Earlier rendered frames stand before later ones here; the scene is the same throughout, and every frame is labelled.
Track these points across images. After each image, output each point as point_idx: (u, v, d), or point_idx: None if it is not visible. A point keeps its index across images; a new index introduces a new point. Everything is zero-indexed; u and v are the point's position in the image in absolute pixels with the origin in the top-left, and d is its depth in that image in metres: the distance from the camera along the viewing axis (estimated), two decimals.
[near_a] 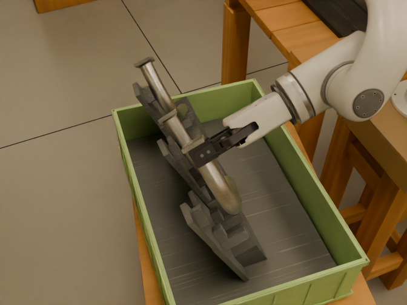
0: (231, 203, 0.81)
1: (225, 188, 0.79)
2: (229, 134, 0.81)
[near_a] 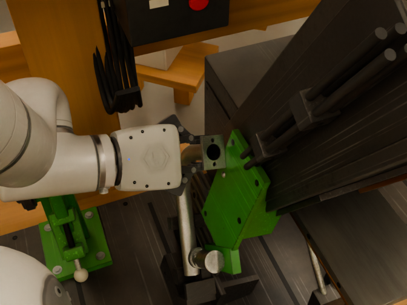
0: None
1: (185, 147, 0.85)
2: None
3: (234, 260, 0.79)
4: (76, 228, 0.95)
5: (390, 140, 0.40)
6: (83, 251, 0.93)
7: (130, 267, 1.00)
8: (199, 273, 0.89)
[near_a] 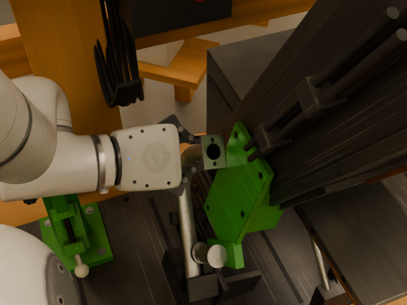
0: None
1: (185, 148, 0.85)
2: None
3: (237, 255, 0.78)
4: (77, 223, 0.94)
5: (401, 126, 0.39)
6: (83, 246, 0.91)
7: (131, 263, 0.99)
8: (201, 275, 0.89)
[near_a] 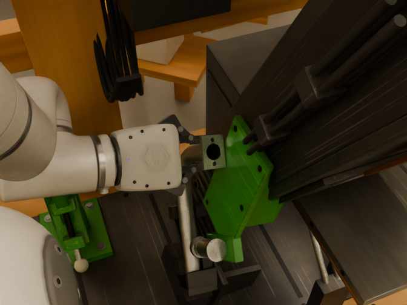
0: None
1: (185, 148, 0.85)
2: None
3: (237, 249, 0.78)
4: (76, 218, 0.94)
5: (398, 114, 0.40)
6: (83, 241, 0.92)
7: (131, 258, 0.99)
8: None
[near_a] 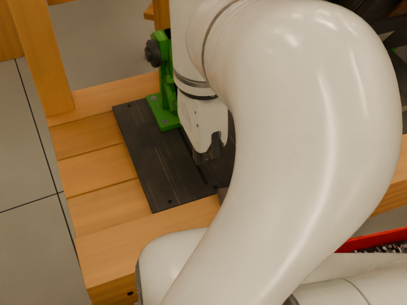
0: None
1: None
2: None
3: None
4: None
5: None
6: None
7: None
8: None
